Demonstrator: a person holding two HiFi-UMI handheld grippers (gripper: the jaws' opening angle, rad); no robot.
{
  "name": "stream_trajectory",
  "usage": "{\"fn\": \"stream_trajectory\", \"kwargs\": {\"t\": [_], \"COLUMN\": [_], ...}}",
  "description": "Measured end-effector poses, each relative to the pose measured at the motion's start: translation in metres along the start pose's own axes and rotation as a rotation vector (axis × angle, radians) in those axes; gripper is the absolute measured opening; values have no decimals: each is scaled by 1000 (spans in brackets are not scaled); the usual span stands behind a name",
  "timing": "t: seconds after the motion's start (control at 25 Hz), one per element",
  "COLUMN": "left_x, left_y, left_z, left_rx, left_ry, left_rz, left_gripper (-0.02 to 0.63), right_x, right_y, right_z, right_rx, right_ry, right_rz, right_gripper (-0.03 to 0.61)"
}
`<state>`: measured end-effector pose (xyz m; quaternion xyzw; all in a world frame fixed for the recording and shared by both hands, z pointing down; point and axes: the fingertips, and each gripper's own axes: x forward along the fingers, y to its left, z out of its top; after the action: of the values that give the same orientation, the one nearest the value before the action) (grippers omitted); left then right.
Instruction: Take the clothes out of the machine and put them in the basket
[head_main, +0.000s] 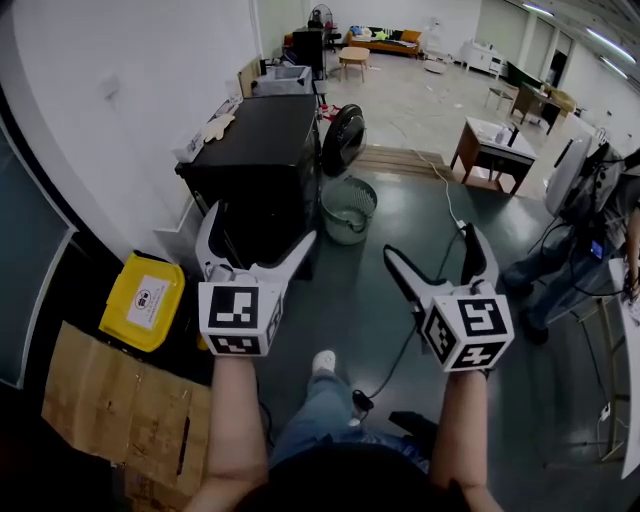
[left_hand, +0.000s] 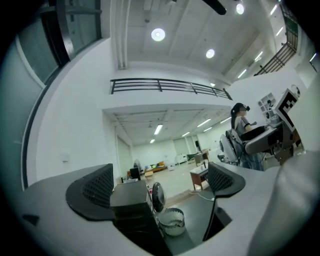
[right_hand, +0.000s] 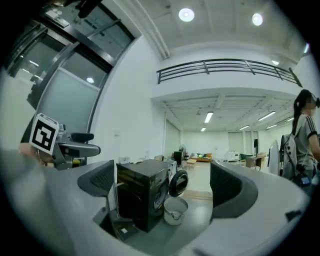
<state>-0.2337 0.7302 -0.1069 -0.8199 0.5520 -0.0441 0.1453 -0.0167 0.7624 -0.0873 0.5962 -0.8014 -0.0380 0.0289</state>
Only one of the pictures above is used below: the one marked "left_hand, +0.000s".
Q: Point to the round black washing machine door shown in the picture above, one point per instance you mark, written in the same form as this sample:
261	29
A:
158	197

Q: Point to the black stair railing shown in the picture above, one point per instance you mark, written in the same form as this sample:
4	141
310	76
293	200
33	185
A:
277	60

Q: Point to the grey laundry basket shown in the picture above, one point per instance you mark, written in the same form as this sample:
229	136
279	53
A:
172	221

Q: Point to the black framed window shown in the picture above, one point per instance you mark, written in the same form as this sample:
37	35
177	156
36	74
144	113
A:
62	30

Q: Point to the black balcony railing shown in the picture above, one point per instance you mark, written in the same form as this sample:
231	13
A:
170	86

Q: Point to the black washing machine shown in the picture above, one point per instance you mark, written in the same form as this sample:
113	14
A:
130	195

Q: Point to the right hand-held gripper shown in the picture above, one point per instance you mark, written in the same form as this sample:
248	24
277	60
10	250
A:
287	107

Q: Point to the brown table with white top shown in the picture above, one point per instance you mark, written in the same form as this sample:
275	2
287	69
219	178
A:
198	176

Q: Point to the black chair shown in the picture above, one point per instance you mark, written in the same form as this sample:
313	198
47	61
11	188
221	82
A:
135	173

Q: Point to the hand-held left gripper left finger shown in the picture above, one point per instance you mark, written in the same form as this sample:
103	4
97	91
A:
90	192

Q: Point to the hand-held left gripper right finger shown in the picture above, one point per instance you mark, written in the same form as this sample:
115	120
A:
222	180

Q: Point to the white shelf unit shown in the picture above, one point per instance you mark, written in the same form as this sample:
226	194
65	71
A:
266	101

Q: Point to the round ceiling light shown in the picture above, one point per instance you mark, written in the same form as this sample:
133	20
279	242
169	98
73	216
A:
210	53
240	8
158	34

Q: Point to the white round device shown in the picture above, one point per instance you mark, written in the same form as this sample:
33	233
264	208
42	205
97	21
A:
226	145

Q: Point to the orange sofa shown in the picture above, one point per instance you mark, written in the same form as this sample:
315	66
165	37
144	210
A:
156	168

